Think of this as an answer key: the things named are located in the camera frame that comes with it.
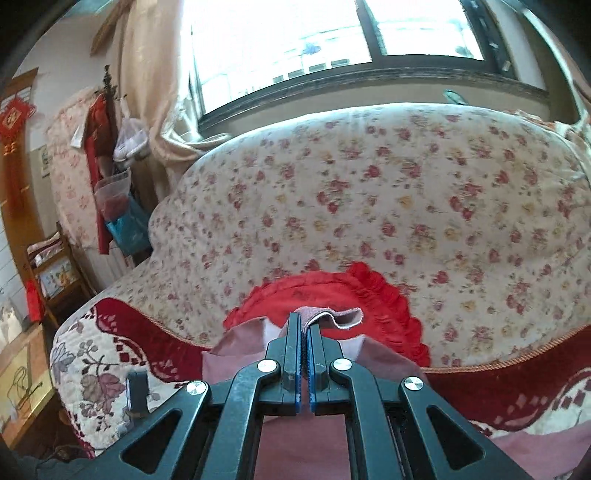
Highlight red chinese knot decoration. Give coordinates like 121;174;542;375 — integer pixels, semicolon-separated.
0;96;36;145

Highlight beige window curtain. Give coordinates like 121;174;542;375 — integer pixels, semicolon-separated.
115;1;231;188

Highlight red ruffled cushion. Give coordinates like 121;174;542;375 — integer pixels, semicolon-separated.
223;262;431;367

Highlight wooden chair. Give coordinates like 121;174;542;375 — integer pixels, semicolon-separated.
25;222;94;329

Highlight red white plush blanket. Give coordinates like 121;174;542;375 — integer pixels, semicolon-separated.
50;298;590;456

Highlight mauve pink small garment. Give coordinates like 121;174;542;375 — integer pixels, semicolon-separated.
201;305;591;480

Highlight floral beige bedspread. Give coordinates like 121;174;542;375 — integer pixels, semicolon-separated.
98;102;591;370

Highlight blue hanging bag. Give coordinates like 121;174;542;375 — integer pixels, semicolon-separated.
106;197;151;256

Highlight red clothes on rack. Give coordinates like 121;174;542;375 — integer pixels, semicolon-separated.
83;94;115;194

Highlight dark framed window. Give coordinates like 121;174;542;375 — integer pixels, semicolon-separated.
183;1;551;133

